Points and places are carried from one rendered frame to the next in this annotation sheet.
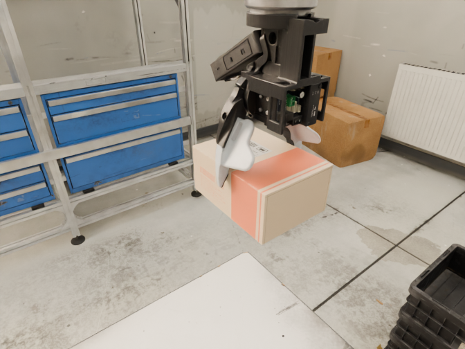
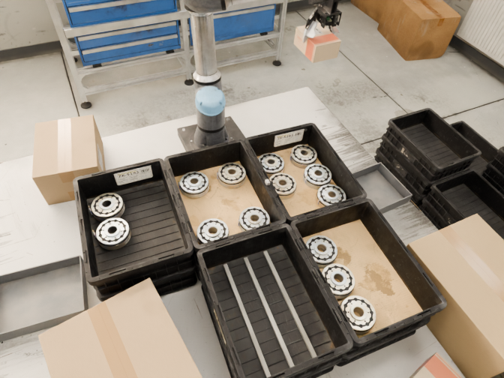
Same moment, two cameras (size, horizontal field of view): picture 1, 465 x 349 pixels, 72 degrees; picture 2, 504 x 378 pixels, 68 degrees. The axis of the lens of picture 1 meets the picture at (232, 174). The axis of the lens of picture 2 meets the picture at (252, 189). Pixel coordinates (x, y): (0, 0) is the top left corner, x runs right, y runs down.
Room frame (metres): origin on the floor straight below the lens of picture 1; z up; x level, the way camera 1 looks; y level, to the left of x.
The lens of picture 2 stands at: (-1.11, -0.02, 1.89)
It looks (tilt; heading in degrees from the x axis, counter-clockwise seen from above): 50 degrees down; 8
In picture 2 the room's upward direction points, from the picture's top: 5 degrees clockwise
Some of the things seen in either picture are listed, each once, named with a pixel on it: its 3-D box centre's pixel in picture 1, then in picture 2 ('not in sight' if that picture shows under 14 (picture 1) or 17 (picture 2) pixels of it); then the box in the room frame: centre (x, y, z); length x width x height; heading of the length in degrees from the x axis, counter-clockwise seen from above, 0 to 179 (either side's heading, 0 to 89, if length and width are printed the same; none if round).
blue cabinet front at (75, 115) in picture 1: (125, 132); (234, 3); (1.68, 0.61, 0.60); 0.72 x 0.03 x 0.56; 127
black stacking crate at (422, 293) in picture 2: not in sight; (358, 271); (-0.51, -0.29, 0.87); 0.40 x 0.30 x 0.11; 33
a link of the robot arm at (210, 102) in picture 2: not in sight; (210, 107); (0.07, 0.34, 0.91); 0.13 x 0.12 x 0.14; 19
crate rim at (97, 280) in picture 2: not in sight; (130, 214); (-0.51, 0.43, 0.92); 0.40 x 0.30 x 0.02; 33
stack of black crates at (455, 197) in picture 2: not in sight; (465, 223); (0.22, -0.98, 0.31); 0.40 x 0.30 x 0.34; 37
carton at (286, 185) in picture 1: (257, 177); (316, 42); (0.39, -0.04, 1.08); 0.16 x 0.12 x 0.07; 37
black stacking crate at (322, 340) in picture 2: not in sight; (268, 304); (-0.68, -0.04, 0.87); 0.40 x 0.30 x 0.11; 33
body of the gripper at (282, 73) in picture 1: (280, 72); (328, 8); (0.37, -0.05, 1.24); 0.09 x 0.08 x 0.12; 37
